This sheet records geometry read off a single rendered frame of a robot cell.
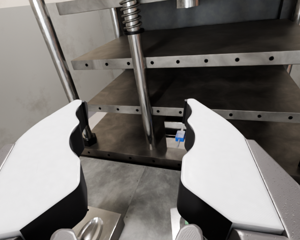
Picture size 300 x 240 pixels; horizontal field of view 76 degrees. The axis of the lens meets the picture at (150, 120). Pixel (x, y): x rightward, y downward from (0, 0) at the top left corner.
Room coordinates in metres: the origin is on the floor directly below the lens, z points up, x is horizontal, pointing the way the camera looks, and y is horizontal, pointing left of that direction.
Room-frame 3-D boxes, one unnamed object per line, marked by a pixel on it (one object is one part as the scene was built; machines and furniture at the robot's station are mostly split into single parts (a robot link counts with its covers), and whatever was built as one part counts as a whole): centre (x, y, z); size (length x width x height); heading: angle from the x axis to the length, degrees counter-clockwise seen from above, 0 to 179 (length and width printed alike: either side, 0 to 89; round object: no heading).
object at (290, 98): (1.15, -0.29, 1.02); 1.10 x 0.74 x 0.05; 68
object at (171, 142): (1.01, -0.29, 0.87); 0.50 x 0.27 x 0.17; 158
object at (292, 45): (1.15, -0.29, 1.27); 1.10 x 0.74 x 0.05; 68
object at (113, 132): (1.11, -0.27, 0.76); 1.30 x 0.84 x 0.06; 68
